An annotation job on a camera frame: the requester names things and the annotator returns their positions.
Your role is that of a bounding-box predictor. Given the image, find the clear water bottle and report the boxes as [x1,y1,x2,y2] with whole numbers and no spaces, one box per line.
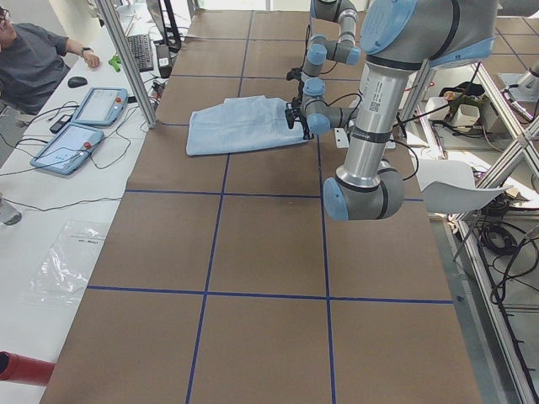
[0,195,22,226]

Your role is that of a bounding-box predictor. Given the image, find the black mobile phone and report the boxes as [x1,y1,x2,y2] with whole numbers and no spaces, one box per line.
[49,114,72,134]

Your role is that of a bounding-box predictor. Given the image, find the light blue button shirt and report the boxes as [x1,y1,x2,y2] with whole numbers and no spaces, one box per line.
[186,95,305,156]

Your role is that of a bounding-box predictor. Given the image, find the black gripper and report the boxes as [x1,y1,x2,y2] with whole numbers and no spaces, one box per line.
[296,78,304,105]
[300,117,312,140]

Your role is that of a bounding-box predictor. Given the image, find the aluminium frame post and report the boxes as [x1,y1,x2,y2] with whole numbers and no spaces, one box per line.
[95,0,157,129]

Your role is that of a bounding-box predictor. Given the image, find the green plastic object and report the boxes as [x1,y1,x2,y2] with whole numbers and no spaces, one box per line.
[108,55,121,72]

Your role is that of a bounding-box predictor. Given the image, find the black keyboard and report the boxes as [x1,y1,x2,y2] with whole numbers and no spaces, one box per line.
[126,34,154,72]

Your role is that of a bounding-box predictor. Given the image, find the clear plastic bag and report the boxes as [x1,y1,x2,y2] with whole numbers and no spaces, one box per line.
[22,221,110,307]

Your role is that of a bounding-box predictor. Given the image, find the upper blue teach pendant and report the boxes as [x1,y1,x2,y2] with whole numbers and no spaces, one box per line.
[72,87,128,127]

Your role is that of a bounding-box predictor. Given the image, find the red cylinder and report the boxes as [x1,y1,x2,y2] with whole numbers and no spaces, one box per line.
[1,351,56,386]

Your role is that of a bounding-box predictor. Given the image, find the coiled black cables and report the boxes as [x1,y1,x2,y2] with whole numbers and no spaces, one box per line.
[479,222,523,256]

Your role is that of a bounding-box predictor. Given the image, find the black computer mouse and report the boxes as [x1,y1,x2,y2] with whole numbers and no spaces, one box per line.
[67,76,88,88]

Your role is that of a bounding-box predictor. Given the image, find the blue teach pendant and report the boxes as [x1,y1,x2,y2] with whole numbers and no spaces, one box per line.
[72,87,128,127]
[30,123,104,175]

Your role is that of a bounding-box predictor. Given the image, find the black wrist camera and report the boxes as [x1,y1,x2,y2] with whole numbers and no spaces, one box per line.
[285,103,302,130]
[286,68,302,82]

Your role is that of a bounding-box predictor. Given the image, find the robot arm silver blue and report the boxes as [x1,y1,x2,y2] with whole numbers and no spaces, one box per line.
[286,0,360,102]
[300,0,499,221]

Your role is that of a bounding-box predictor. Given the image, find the lower blue teach pendant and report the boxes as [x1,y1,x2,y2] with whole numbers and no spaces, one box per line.
[30,123,104,175]

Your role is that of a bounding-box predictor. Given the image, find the seated person grey shirt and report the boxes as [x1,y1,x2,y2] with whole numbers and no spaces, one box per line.
[1,8,100,115]

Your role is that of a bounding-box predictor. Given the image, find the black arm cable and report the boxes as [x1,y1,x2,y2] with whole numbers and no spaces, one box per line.
[326,93,447,182]

